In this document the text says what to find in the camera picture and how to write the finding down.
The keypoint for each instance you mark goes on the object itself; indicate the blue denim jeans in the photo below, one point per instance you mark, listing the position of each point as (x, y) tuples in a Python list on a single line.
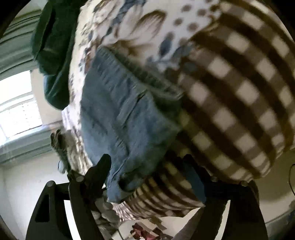
[(129, 113)]

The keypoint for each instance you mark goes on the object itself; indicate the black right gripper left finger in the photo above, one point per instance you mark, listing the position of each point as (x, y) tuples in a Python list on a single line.
[(49, 219)]

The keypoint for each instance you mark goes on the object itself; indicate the dark green plush blanket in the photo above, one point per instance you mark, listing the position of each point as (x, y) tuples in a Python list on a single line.
[(52, 45)]

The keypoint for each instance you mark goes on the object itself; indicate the grey-green left curtain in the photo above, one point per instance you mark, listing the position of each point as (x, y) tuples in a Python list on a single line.
[(29, 144)]

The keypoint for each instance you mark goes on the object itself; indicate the grey-green curtain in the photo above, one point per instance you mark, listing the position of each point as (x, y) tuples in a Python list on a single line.
[(29, 144), (16, 49)]

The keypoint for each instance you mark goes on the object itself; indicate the grey-green right curtain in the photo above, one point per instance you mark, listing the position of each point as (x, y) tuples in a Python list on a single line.
[(16, 49)]

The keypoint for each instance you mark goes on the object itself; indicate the floral checkered bed blanket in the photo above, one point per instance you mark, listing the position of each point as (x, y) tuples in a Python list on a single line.
[(234, 61)]

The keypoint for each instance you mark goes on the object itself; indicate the grey folded towel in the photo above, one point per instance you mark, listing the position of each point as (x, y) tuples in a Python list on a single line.
[(67, 143)]

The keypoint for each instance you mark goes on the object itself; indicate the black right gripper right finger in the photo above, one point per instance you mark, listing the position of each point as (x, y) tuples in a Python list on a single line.
[(244, 220)]

